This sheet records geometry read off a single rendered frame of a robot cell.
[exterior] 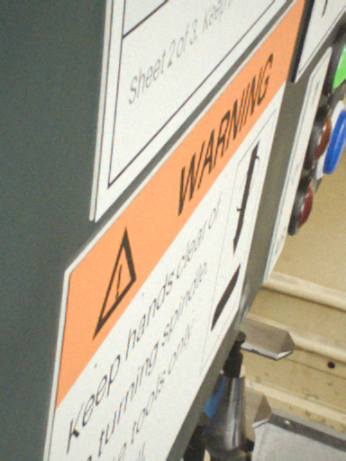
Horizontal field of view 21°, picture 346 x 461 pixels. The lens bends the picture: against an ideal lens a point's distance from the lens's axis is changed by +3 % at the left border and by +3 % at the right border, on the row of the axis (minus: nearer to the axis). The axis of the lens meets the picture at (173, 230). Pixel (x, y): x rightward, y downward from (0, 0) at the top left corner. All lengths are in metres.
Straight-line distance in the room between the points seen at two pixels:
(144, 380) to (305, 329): 1.17
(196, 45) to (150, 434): 0.10
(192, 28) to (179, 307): 0.08
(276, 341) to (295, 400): 0.44
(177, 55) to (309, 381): 1.27
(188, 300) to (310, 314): 1.13
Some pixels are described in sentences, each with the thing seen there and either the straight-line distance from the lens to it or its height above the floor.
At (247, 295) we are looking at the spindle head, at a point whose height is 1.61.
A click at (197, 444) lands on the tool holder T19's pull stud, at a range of 0.73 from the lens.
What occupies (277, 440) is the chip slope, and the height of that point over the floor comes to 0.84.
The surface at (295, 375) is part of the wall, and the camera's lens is 1.42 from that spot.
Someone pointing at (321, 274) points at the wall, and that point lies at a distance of 1.31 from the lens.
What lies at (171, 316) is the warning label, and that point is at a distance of 0.21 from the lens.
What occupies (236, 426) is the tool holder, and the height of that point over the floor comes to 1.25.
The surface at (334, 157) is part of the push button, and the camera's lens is 0.44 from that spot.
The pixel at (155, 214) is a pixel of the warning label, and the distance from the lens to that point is 0.17.
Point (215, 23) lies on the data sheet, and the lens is 0.18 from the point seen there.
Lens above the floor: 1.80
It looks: 30 degrees down
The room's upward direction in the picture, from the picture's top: 9 degrees clockwise
